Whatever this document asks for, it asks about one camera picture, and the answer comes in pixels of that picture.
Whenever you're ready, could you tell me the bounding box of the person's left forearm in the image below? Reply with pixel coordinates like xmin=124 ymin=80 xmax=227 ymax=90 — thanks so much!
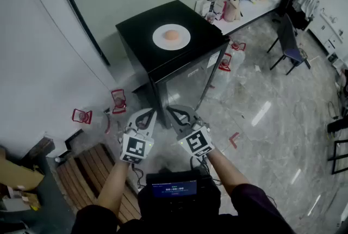
xmin=97 ymin=158 xmax=130 ymax=217

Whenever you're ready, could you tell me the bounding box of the brown egg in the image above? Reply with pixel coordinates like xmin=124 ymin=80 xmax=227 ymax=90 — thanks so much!
xmin=164 ymin=30 xmax=179 ymax=41

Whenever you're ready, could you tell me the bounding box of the white cabinet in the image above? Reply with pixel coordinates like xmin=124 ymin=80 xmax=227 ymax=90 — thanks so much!
xmin=309 ymin=7 xmax=348 ymax=49

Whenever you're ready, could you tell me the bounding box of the black cable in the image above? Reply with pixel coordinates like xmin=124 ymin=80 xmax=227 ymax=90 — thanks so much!
xmin=190 ymin=155 xmax=221 ymax=185
xmin=131 ymin=163 xmax=145 ymax=190

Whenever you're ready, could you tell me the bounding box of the dark wooden block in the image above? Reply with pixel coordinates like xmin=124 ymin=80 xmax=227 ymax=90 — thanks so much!
xmin=23 ymin=137 xmax=55 ymax=161

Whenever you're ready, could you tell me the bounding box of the white round plate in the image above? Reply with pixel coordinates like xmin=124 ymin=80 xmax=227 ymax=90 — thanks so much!
xmin=152 ymin=23 xmax=191 ymax=51

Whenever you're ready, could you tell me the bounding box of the wooden slat pallet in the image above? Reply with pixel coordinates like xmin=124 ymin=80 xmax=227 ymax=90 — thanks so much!
xmin=55 ymin=143 xmax=142 ymax=224

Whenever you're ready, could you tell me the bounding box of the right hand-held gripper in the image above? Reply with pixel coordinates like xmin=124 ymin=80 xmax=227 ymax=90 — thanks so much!
xmin=165 ymin=104 xmax=215 ymax=159

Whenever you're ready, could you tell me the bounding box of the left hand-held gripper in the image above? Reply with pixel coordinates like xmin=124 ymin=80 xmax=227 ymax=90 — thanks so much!
xmin=119 ymin=108 xmax=158 ymax=165

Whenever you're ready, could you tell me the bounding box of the person's right forearm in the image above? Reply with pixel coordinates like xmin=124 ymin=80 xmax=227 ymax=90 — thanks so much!
xmin=205 ymin=150 xmax=251 ymax=197

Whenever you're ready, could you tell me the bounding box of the beige tote bag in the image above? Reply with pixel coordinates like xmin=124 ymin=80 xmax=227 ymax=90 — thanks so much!
xmin=223 ymin=0 xmax=243 ymax=22

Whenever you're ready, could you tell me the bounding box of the person's dark clothing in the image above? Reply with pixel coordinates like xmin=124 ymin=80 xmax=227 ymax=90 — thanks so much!
xmin=71 ymin=183 xmax=297 ymax=234

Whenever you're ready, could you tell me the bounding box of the black chest device with screen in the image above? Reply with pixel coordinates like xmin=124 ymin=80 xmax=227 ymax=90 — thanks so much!
xmin=145 ymin=170 xmax=213 ymax=214

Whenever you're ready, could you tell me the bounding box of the dark chair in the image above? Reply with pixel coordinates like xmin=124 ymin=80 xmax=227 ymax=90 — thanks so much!
xmin=266 ymin=13 xmax=312 ymax=76

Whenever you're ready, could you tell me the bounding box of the pale hanging jacket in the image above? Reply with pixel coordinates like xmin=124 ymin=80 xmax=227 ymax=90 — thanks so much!
xmin=292 ymin=0 xmax=319 ymax=20

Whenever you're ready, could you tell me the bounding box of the small round basket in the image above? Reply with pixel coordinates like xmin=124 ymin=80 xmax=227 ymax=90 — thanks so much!
xmin=297 ymin=47 xmax=309 ymax=61

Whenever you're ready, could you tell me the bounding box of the white paper bag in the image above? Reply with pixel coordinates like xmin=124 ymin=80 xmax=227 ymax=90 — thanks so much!
xmin=194 ymin=0 xmax=213 ymax=17

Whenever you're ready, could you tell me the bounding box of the brown cardboard box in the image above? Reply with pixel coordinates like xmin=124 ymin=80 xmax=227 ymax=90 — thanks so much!
xmin=0 ymin=145 xmax=46 ymax=192

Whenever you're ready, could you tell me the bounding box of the black metal frame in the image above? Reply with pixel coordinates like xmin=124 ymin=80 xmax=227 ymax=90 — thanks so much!
xmin=327 ymin=139 xmax=348 ymax=175

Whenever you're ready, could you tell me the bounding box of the pink white shopping bag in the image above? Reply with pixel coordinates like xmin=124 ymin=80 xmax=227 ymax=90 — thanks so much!
xmin=213 ymin=0 xmax=228 ymax=21

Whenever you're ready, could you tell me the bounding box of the black mini fridge cabinet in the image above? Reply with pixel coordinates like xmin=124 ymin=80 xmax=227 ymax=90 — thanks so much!
xmin=115 ymin=0 xmax=231 ymax=129

